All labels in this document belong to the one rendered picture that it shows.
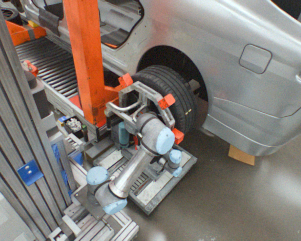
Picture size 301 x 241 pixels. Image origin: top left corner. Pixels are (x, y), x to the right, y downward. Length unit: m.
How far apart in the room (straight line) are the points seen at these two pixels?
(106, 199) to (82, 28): 1.10
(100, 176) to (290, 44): 1.23
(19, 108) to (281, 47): 1.31
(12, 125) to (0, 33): 0.32
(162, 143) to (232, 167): 1.85
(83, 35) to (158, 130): 0.94
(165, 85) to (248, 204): 1.55
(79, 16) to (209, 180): 1.97
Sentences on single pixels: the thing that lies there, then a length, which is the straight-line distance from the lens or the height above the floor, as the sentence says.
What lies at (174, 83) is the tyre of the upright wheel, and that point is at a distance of 1.69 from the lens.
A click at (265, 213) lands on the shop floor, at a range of 2.65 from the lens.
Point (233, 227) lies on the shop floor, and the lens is 2.44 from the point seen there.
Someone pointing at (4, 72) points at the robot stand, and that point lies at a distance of 0.84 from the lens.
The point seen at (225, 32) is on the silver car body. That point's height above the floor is 1.56.
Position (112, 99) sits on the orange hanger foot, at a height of 0.69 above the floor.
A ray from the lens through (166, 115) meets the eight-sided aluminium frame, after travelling 1.61.
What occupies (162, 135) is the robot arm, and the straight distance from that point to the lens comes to 1.03.
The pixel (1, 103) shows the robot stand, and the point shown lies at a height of 1.60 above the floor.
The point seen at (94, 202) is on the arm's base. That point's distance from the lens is 1.40.
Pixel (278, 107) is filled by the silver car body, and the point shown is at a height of 1.24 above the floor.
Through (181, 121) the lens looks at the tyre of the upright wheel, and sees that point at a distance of 1.67.
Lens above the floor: 2.11
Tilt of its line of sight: 45 degrees down
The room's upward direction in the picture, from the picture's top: 6 degrees clockwise
